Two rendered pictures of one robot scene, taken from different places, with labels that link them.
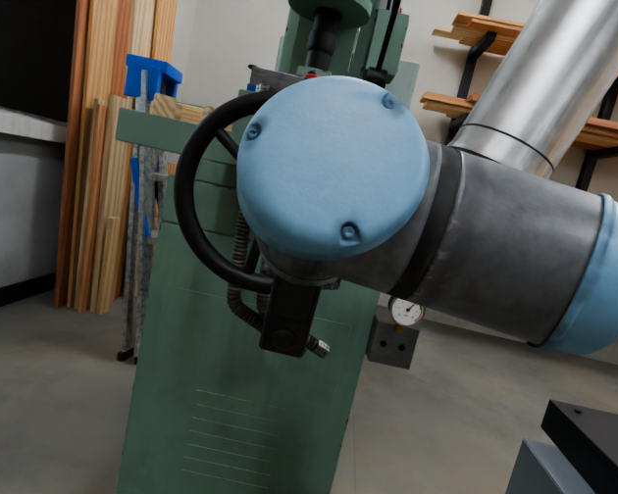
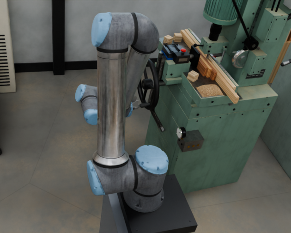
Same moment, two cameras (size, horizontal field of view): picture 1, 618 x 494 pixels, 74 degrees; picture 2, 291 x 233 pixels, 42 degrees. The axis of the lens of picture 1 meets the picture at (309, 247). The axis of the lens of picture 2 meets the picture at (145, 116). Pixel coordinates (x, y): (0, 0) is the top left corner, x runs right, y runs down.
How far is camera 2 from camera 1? 1.88 m
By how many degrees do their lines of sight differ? 64
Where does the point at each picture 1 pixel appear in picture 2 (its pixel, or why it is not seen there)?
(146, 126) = (160, 45)
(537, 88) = not seen: hidden behind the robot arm
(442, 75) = not seen: outside the picture
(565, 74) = not seen: hidden behind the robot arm
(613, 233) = (86, 111)
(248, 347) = (165, 120)
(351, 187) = (77, 96)
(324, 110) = (79, 88)
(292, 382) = (170, 137)
